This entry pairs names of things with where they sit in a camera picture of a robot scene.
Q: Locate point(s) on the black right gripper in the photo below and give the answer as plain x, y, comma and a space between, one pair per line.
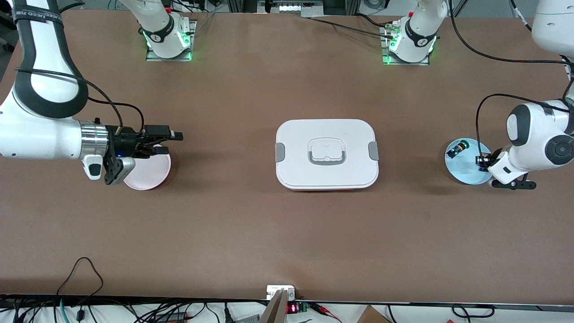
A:
124, 141

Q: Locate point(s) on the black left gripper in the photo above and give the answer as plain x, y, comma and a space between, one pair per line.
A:
483, 160

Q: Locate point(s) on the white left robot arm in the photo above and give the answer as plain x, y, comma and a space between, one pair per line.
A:
538, 143

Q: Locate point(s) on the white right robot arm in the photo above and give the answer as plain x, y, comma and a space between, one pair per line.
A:
40, 134

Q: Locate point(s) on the white lidded box grey clips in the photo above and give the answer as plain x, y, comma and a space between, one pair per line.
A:
327, 175

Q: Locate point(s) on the light blue round plate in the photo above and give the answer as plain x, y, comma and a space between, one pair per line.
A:
464, 170

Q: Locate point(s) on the pale pink round plate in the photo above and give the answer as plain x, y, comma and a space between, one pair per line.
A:
150, 172

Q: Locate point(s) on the small white mounting block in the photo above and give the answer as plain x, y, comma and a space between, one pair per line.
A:
274, 290

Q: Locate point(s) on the brown cardboard piece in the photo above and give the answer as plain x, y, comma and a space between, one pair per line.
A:
372, 316

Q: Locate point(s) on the aluminium bar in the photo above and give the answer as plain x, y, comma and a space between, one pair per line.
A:
273, 312

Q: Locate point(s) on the red digit display module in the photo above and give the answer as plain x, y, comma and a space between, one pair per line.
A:
293, 308

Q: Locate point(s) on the red alligator clip leads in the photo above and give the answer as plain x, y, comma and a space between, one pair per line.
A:
327, 310

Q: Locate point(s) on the black and green switch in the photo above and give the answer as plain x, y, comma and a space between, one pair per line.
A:
458, 148

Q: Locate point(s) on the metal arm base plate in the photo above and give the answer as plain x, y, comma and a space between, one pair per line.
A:
406, 63
154, 58

